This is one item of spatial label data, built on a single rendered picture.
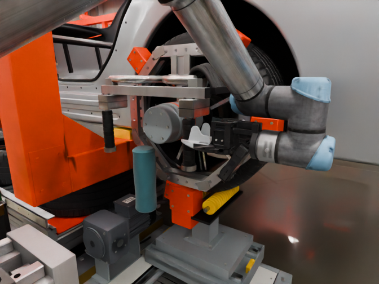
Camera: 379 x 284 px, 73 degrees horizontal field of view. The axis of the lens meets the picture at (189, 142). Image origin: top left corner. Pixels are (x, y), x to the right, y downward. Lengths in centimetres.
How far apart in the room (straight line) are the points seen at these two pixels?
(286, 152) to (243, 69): 20
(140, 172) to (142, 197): 11
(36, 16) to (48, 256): 31
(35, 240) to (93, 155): 83
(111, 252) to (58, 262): 81
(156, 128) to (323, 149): 52
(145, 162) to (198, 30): 62
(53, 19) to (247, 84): 43
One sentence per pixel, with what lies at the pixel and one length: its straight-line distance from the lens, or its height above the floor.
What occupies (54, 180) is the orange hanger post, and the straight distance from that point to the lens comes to 117.
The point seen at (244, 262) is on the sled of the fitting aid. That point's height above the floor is 15.
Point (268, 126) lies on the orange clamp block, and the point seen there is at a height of 86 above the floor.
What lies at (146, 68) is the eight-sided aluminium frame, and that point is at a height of 104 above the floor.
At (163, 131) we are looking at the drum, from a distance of 85.
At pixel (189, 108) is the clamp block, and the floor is 93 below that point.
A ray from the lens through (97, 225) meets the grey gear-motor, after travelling 119.
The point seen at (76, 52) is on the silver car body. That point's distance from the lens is 361.
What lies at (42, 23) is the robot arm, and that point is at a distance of 20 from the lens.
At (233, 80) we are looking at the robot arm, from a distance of 55.
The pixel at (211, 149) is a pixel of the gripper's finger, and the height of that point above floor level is 83.
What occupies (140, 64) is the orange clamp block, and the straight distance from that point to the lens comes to 109.
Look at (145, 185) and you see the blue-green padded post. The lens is 101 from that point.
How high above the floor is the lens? 101
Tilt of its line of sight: 14 degrees down
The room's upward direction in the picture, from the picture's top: straight up
